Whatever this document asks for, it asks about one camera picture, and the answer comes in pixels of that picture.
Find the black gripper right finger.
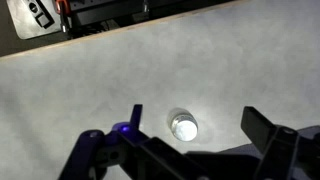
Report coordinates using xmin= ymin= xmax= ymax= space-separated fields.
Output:
xmin=241 ymin=106 xmax=276 ymax=153

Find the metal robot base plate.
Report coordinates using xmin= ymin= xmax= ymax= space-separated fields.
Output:
xmin=6 ymin=0 xmax=60 ymax=39

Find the black robot mount frame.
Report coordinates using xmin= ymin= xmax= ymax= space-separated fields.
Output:
xmin=52 ymin=0 xmax=234 ymax=39

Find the silver bowl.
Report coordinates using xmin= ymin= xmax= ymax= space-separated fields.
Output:
xmin=167 ymin=108 xmax=198 ymax=142

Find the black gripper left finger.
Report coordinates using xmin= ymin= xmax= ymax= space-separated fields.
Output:
xmin=130 ymin=104 xmax=143 ymax=128

